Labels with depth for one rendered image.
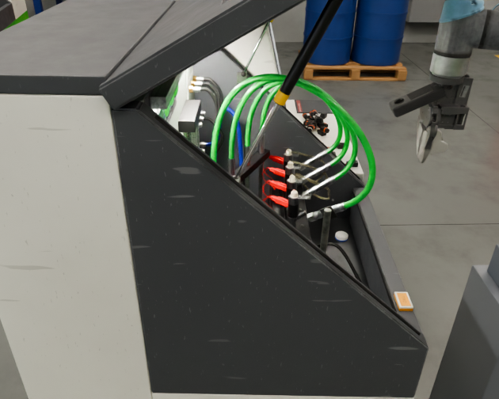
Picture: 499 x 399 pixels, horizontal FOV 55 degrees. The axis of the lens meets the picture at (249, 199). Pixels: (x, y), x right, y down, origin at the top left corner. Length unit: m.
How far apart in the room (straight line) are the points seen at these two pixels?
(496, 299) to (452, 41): 0.74
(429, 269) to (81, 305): 2.21
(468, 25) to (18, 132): 0.85
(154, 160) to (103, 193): 0.11
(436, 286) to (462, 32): 1.88
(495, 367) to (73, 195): 1.21
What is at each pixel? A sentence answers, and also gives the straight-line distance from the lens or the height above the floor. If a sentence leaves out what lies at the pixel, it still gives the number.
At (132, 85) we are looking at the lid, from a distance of 0.71.
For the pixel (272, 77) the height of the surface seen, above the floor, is 1.42.
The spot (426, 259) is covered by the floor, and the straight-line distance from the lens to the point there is 2.95.
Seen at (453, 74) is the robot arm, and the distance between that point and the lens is 1.11.
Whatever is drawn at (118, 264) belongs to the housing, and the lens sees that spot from 0.91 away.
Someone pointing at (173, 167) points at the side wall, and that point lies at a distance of 0.77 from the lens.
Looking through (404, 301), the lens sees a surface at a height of 0.96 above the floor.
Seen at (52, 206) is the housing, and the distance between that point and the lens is 0.87.
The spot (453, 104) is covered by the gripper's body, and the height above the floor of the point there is 1.35.
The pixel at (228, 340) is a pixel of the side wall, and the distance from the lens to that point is 1.01.
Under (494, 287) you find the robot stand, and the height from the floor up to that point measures 0.80.
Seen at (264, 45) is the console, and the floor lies 1.38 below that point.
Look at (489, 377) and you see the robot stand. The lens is 1.60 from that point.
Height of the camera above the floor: 1.71
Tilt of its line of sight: 31 degrees down
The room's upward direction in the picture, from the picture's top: 1 degrees clockwise
